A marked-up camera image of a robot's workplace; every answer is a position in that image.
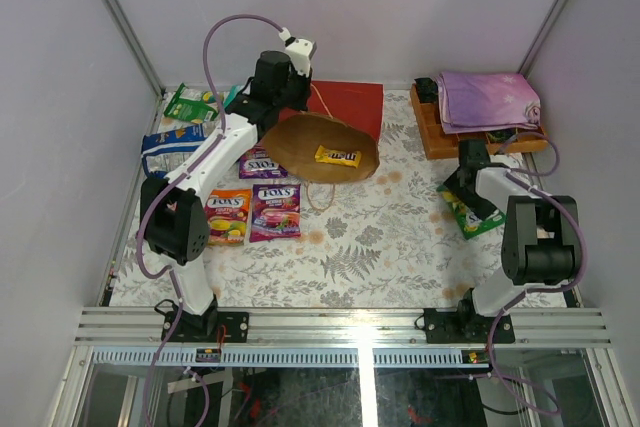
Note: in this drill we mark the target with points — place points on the orange Fox's candy bag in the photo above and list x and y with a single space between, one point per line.
227 213

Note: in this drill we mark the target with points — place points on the blue white snack packet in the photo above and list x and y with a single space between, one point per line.
163 152

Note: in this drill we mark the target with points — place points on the red Fox's candy bag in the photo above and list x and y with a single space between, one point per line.
275 212

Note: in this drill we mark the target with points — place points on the blue grey cable duct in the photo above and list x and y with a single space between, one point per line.
448 358

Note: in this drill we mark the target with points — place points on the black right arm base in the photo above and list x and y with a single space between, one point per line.
464 326

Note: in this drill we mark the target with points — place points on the aluminium front rail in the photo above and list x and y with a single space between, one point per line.
533 328

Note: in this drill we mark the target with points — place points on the yellow snack packet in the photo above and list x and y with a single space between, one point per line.
350 159

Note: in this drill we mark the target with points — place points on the green Fox's candy bag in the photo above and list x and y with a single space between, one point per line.
191 105

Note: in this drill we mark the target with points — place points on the dark packet in tray corner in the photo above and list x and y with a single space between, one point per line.
427 90

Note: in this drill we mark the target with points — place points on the dark green gold packet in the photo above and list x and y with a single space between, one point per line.
500 136

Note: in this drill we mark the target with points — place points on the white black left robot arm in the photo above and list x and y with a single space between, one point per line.
173 230

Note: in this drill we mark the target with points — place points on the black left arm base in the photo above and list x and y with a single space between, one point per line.
213 325

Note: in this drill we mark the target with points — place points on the red brown paper bag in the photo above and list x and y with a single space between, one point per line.
341 116

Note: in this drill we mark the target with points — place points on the orange wooden compartment tray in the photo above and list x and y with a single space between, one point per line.
439 145

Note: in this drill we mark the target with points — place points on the teal green snack packet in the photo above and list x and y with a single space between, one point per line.
232 94

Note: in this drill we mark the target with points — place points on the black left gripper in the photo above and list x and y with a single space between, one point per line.
298 95

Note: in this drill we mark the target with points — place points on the purple princess print cloth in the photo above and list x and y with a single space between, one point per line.
471 103

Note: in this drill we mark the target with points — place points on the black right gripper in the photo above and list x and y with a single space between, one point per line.
480 207

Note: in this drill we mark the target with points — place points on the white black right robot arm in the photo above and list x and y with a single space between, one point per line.
543 249

